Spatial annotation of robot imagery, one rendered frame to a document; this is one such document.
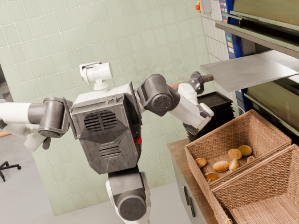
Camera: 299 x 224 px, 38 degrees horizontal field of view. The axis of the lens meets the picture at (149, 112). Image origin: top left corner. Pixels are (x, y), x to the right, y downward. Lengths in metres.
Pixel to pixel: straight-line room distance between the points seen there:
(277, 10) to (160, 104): 0.75
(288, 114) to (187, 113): 0.66
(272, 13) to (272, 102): 0.54
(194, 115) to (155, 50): 1.75
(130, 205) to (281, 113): 1.01
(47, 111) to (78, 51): 1.72
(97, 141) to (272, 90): 1.16
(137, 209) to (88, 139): 0.34
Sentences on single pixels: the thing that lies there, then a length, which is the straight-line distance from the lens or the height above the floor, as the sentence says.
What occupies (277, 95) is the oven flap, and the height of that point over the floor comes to 1.04.
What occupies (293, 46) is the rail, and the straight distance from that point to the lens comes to 1.73.
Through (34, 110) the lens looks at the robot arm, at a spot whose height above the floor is 1.40.
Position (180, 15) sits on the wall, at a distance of 3.55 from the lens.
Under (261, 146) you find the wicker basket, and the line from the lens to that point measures 2.68.
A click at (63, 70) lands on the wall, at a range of 3.53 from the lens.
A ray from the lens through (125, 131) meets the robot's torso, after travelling 1.65.
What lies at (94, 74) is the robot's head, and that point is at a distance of 1.77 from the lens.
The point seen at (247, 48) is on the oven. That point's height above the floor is 1.22.
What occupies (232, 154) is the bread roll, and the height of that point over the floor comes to 0.63.
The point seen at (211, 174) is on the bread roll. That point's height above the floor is 0.64.
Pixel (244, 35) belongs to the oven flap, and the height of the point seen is 1.41.
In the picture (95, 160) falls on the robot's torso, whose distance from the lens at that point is 1.73.
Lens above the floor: 1.86
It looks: 19 degrees down
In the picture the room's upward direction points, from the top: 14 degrees counter-clockwise
